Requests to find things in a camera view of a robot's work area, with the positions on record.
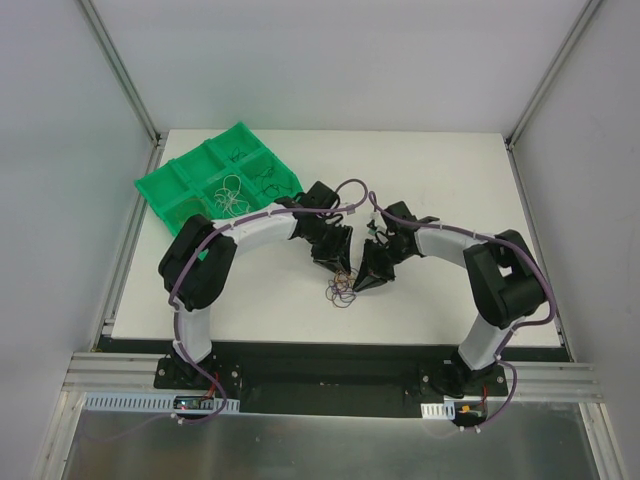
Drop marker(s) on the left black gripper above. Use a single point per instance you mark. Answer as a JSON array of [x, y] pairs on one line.
[[329, 239]]

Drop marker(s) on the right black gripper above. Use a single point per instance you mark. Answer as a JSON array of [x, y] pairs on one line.
[[379, 253]]

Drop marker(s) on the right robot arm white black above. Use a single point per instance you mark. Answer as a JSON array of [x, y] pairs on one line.
[[504, 284]]

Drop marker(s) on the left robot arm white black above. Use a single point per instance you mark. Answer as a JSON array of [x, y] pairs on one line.
[[196, 266]]

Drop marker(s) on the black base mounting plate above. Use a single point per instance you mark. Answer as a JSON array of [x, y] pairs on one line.
[[389, 381]]

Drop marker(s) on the green compartment tray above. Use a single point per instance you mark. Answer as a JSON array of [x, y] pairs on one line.
[[229, 175]]

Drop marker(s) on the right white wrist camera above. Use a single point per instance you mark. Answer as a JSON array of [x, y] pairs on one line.
[[374, 230]]

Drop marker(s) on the right white cable duct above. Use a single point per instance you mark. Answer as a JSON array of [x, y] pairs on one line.
[[438, 411]]

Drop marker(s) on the white cable duct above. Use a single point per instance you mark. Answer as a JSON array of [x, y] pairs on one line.
[[159, 403], [438, 411]]

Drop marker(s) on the left white cable duct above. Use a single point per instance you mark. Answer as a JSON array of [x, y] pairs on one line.
[[159, 403]]

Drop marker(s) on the left aluminium frame post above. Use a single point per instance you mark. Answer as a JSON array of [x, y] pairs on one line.
[[108, 48]]

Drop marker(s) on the aluminium frame post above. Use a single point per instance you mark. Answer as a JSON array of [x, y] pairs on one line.
[[566, 48], [108, 48]]

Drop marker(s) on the right aluminium frame post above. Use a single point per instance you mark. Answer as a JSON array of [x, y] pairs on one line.
[[566, 48]]

